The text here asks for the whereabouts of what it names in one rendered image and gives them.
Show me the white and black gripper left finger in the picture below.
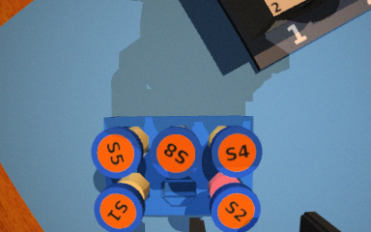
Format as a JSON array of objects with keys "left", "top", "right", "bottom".
[{"left": 189, "top": 217, "right": 206, "bottom": 232}]

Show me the conical tube with pink liquid and blue cap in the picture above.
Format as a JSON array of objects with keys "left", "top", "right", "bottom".
[{"left": 208, "top": 173, "right": 261, "bottom": 232}]

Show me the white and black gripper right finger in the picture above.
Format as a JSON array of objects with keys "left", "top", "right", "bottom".
[{"left": 300, "top": 212, "right": 341, "bottom": 232}]

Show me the blue tube rack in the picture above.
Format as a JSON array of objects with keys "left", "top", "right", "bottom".
[{"left": 103, "top": 116, "right": 253, "bottom": 216}]

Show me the light blue bench mat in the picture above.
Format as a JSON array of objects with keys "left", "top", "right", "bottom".
[{"left": 0, "top": 0, "right": 371, "bottom": 232}]

